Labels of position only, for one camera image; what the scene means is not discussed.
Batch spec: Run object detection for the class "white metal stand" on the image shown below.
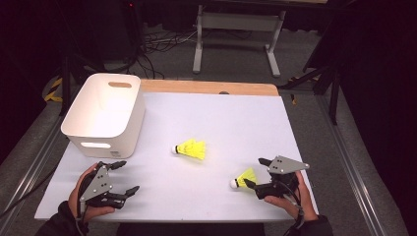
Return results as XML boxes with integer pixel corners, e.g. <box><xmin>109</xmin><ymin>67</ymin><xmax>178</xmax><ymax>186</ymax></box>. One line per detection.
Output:
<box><xmin>192</xmin><ymin>0</ymin><xmax>328</xmax><ymax>79</ymax></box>

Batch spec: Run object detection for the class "bundle of black floor cables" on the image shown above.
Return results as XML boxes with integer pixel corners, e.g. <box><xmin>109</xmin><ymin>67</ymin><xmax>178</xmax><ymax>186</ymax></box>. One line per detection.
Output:
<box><xmin>131</xmin><ymin>29</ymin><xmax>198</xmax><ymax>80</ymax></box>

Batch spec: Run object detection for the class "thin black floor cable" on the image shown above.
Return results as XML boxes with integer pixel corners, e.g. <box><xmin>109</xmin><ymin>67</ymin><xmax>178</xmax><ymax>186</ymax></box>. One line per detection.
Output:
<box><xmin>0</xmin><ymin>166</ymin><xmax>58</xmax><ymax>220</ymax></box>

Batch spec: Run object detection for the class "white plastic storage bin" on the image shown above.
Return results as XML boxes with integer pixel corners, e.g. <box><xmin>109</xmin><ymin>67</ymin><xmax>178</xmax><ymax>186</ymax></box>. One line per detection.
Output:
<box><xmin>60</xmin><ymin>73</ymin><xmax>147</xmax><ymax>160</ymax></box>

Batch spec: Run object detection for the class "right hand-held gripper black cable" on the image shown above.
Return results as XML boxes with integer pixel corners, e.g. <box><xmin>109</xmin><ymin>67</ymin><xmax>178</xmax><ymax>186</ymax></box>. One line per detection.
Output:
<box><xmin>280</xmin><ymin>183</ymin><xmax>307</xmax><ymax>231</ymax></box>

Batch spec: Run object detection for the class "yellow and black floor tape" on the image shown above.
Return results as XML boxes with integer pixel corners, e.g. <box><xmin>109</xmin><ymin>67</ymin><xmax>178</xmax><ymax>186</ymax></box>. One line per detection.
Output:
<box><xmin>43</xmin><ymin>77</ymin><xmax>64</xmax><ymax>102</ymax></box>

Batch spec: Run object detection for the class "black stand with angled legs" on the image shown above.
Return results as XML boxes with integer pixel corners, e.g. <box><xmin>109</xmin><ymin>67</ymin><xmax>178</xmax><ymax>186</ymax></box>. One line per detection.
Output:
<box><xmin>278</xmin><ymin>63</ymin><xmax>341</xmax><ymax>126</ymax></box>

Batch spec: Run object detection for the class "hand-held gripper black cable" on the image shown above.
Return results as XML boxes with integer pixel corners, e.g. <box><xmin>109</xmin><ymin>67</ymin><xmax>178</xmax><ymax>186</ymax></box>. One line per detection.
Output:
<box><xmin>75</xmin><ymin>199</ymin><xmax>90</xmax><ymax>236</ymax></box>
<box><xmin>280</xmin><ymin>183</ymin><xmax>307</xmax><ymax>231</ymax></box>

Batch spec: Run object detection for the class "person's left hand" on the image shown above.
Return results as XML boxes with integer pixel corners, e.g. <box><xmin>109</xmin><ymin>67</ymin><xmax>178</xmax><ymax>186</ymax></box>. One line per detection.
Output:
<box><xmin>67</xmin><ymin>162</ymin><xmax>116</xmax><ymax>223</ymax></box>

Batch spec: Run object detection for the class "grey metal floor rail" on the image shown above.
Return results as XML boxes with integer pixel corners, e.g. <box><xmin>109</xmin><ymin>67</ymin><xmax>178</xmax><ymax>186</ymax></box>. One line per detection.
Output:
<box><xmin>315</xmin><ymin>94</ymin><xmax>387</xmax><ymax>236</ymax></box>
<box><xmin>0</xmin><ymin>116</ymin><xmax>65</xmax><ymax>235</ymax></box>

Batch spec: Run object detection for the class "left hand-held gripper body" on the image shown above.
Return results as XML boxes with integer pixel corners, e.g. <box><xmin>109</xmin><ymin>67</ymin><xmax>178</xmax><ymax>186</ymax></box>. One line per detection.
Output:
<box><xmin>78</xmin><ymin>162</ymin><xmax>127</xmax><ymax>209</ymax></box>

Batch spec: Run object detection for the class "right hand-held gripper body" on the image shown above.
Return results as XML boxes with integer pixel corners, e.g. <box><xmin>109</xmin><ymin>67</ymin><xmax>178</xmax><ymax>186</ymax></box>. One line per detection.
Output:
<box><xmin>255</xmin><ymin>155</ymin><xmax>311</xmax><ymax>201</ymax></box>

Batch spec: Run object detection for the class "person's right hand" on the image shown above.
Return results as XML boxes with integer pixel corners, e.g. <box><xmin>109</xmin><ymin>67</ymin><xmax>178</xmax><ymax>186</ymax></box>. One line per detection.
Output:
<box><xmin>264</xmin><ymin>181</ymin><xmax>320</xmax><ymax>221</ymax></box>

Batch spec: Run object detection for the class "black tripod stand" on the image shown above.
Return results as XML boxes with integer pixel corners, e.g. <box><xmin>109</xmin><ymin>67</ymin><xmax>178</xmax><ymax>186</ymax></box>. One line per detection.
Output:
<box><xmin>58</xmin><ymin>53</ymin><xmax>106</xmax><ymax>116</ymax></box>

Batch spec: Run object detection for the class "left hand-held gripper black cable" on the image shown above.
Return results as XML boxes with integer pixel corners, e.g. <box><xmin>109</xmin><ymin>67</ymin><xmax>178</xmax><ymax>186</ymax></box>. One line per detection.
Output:
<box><xmin>75</xmin><ymin>199</ymin><xmax>90</xmax><ymax>236</ymax></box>

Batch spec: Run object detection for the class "white table mat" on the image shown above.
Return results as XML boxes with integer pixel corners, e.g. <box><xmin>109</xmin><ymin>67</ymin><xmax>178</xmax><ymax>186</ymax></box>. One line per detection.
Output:
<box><xmin>33</xmin><ymin>91</ymin><xmax>320</xmax><ymax>224</ymax></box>

